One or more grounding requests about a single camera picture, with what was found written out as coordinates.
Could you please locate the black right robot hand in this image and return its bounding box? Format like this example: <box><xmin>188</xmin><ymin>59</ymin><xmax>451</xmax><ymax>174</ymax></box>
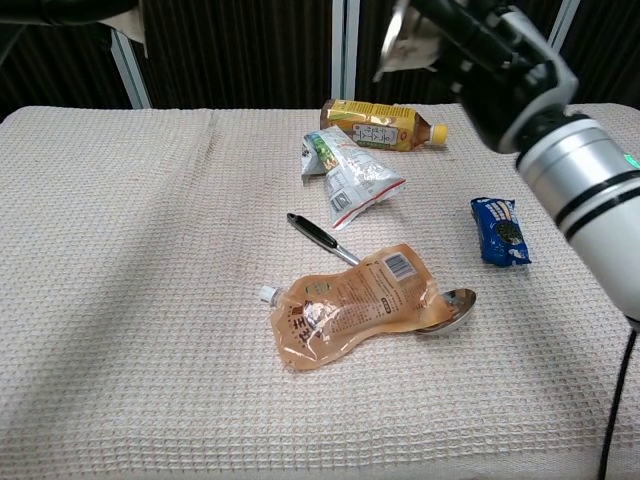
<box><xmin>410</xmin><ymin>0</ymin><xmax>587</xmax><ymax>156</ymax></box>

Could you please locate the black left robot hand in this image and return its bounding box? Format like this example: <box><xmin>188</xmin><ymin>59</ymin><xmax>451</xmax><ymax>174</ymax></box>
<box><xmin>0</xmin><ymin>0</ymin><xmax>142</xmax><ymax>29</ymax></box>

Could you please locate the yellow tea bottle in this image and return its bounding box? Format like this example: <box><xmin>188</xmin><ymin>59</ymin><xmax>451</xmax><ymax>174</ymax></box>
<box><xmin>319</xmin><ymin>98</ymin><xmax>449</xmax><ymax>153</ymax></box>

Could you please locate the blue cookie pack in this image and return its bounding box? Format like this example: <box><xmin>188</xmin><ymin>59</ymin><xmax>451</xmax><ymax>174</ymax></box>
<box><xmin>469</xmin><ymin>196</ymin><xmax>532</xmax><ymax>268</ymax></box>

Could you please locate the white snack bag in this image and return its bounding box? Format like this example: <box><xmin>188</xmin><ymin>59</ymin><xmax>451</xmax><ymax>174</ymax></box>
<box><xmin>300</xmin><ymin>125</ymin><xmax>408</xmax><ymax>232</ymax></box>

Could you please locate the orange spout pouch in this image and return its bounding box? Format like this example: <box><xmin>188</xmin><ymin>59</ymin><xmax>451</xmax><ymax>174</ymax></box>
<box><xmin>256</xmin><ymin>243</ymin><xmax>453</xmax><ymax>374</ymax></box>

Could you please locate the beige waffle tablecloth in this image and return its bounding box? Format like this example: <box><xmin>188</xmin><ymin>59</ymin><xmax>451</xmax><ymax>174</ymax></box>
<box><xmin>0</xmin><ymin>102</ymin><xmax>640</xmax><ymax>480</ymax></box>

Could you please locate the slanted aluminium frame post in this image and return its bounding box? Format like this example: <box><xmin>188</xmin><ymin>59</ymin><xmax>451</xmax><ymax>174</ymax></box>
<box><xmin>107</xmin><ymin>27</ymin><xmax>153</xmax><ymax>109</ymax></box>
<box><xmin>545</xmin><ymin>0</ymin><xmax>582</xmax><ymax>51</ymax></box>

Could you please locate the upright aluminium frame post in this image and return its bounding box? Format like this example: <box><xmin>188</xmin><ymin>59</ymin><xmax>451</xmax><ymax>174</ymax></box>
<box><xmin>331</xmin><ymin>0</ymin><xmax>360</xmax><ymax>102</ymax></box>

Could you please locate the steel ladle with black handle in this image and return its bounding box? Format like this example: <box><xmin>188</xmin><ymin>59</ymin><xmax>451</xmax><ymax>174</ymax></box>
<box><xmin>286</xmin><ymin>212</ymin><xmax>479</xmax><ymax>335</ymax></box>

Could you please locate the black cable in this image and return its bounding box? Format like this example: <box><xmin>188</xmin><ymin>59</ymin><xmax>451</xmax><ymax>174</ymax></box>
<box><xmin>597</xmin><ymin>322</ymin><xmax>640</xmax><ymax>480</ymax></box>

